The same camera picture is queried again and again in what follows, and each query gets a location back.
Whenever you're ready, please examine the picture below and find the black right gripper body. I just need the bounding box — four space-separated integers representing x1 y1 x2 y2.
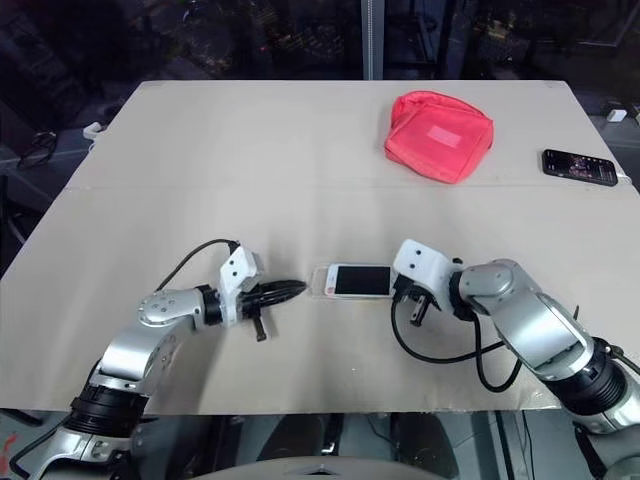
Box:
392 278 442 312

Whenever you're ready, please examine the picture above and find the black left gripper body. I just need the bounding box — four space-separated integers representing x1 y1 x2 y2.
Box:
238 279 272 345

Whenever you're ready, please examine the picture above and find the white smartphone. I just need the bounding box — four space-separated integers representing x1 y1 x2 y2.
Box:
325 263 395 300
311 263 397 303

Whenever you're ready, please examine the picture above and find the black smartphone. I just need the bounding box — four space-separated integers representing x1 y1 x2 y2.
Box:
541 148 620 189

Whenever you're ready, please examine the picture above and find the red fabric pouch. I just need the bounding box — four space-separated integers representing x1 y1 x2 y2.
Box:
383 90 497 186

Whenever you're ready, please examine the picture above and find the grey robot torso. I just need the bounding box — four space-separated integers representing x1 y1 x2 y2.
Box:
208 451 434 480

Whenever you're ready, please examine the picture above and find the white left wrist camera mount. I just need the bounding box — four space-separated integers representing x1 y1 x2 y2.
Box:
217 245 264 329

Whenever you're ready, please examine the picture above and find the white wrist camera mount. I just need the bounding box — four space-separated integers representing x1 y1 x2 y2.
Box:
391 239 455 310
217 245 264 329

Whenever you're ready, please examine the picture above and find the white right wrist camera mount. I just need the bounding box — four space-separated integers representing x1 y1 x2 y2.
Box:
391 239 455 310

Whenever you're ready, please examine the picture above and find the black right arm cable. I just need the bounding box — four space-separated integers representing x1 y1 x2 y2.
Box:
389 293 522 394

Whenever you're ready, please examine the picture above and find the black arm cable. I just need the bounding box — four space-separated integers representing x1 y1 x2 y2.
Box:
154 239 242 294
389 293 522 394

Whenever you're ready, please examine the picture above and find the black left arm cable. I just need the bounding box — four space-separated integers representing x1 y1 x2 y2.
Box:
154 239 242 294

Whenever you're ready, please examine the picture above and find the grey metal window post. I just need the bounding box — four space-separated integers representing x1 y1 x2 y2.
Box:
361 0 387 81

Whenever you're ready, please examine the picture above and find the black floor cable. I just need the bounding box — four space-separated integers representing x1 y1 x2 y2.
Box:
16 130 60 170

